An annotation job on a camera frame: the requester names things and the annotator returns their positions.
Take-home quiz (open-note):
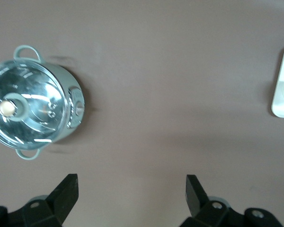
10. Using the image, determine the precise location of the cream tray with bear print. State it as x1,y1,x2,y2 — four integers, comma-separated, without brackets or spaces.
271,44,284,119

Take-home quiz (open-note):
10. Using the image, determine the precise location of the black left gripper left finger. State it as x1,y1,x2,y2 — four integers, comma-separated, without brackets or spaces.
8,174,80,227

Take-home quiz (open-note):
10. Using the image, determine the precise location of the brown table cover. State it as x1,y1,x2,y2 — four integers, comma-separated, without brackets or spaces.
0,0,284,227

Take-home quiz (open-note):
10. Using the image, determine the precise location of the sage green electric pot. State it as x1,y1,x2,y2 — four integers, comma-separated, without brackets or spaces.
13,44,86,162

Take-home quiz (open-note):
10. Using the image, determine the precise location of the glass pot lid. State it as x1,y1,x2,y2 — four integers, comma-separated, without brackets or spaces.
0,59,71,151

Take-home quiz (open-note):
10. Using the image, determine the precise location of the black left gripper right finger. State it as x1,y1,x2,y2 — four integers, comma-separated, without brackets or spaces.
181,175,247,227

